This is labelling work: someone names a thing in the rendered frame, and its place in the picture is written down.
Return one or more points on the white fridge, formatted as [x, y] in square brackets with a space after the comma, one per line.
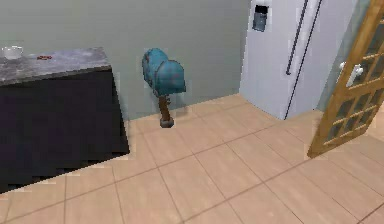
[283, 60]

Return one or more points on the black cabinet with marble top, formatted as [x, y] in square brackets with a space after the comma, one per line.
[56, 123]

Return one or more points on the small red food item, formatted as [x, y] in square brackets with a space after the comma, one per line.
[44, 57]

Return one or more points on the wooden door with glass panes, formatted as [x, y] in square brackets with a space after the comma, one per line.
[353, 86]

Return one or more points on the blue mailbox on brown post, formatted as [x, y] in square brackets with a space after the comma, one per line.
[164, 73]

